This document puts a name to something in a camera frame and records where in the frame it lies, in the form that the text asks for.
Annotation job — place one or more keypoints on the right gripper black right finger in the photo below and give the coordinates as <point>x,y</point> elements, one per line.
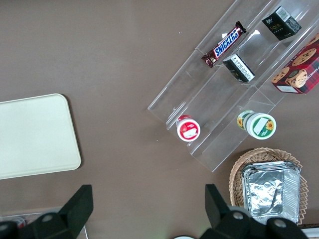
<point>224,224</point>

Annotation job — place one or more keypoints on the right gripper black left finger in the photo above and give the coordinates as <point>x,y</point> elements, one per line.
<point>74,211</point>

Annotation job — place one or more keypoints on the light tan wicker basket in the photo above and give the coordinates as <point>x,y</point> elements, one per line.
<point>235,179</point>

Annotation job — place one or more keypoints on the aluminium foil tray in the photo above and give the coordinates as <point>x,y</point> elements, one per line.
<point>266,191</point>

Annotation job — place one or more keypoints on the beige rectangular serving tray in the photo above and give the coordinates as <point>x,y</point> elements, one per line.
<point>37,137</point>

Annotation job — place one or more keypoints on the red cola bottle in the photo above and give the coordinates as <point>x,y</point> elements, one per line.
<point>21,222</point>

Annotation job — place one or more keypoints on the white rectangular bin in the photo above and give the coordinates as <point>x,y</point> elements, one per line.
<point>311,234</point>

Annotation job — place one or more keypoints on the red lidded cup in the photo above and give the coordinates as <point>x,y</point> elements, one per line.
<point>189,129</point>

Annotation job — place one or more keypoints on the green lidded sunflower cup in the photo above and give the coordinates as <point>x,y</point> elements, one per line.
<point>260,125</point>

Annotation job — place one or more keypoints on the clear acrylic stepped shelf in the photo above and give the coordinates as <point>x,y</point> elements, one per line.
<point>211,99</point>

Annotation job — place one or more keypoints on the small black carton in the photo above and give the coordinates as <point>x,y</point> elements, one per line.
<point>281,23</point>
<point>238,67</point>

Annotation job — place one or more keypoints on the red tartan cookie box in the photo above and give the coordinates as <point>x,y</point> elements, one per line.
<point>299,72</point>

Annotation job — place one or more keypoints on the Snickers chocolate bar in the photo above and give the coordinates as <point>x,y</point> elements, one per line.
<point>225,43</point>

